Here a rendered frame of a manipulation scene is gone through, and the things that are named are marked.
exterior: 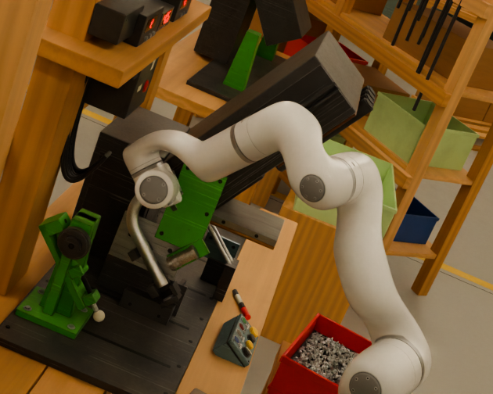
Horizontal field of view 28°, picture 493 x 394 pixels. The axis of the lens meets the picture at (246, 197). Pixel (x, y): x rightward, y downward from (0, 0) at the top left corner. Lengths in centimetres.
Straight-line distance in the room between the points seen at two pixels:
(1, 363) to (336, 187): 83
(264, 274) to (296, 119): 104
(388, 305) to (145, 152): 62
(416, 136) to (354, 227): 316
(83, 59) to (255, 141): 39
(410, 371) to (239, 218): 85
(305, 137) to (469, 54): 301
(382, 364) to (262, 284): 101
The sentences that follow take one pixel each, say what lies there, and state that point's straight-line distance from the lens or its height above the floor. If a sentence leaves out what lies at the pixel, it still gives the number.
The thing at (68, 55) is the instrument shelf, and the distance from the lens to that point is 207.
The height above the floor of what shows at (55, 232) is 112.
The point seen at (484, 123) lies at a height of 14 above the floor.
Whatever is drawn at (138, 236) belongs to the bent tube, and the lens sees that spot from 245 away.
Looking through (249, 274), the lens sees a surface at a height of 90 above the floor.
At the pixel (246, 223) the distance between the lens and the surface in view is 259.
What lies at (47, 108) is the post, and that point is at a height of 137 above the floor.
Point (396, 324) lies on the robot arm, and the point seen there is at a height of 131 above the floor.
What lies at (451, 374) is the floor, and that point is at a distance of 493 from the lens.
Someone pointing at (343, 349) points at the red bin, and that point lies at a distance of 274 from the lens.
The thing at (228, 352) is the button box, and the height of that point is 92.
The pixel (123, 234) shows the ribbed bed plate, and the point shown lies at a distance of 251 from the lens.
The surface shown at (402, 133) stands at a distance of 515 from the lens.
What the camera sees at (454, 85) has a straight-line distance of 489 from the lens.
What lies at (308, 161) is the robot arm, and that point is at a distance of 186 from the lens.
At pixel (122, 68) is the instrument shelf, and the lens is 206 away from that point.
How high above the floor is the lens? 215
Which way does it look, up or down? 22 degrees down
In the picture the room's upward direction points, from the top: 22 degrees clockwise
